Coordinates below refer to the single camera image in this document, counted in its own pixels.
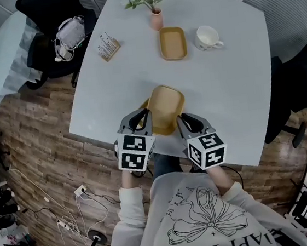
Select wooden card holder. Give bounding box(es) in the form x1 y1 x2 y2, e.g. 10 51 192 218
94 30 123 64

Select white floral mug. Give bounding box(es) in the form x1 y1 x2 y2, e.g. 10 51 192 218
192 23 225 53

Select person's left forearm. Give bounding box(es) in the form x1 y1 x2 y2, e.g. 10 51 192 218
115 167 148 224

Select yellow tray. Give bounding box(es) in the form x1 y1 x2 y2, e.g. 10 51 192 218
147 82 189 133
137 95 179 139
158 25 189 63

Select person's right forearm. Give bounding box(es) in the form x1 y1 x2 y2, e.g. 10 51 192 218
204 161 256 216

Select black floor cable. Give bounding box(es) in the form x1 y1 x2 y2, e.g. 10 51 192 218
82 187 123 209

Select person's dark jeans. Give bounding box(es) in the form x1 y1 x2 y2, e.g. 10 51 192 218
148 147 207 182

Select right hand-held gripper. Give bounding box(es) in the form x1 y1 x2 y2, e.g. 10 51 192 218
175 108 230 174

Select white cable bundle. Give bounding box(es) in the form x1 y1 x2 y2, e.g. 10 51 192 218
8 157 112 246

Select person's white printed sweatshirt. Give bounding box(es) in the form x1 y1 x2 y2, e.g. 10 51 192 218
93 157 307 246

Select black mesh office chair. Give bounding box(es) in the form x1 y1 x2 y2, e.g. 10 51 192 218
253 38 307 152

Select white wall power socket strip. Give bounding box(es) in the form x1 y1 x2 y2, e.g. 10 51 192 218
73 184 88 198

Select round table with pale cloth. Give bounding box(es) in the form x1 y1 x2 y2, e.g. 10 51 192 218
0 8 55 106

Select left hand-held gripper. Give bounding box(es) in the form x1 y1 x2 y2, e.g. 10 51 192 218
111 108 160 175

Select pink vase with flowers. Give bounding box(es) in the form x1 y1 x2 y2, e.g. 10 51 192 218
115 0 170 36

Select cluttered storage shelf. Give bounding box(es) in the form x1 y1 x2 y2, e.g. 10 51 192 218
0 185 45 246

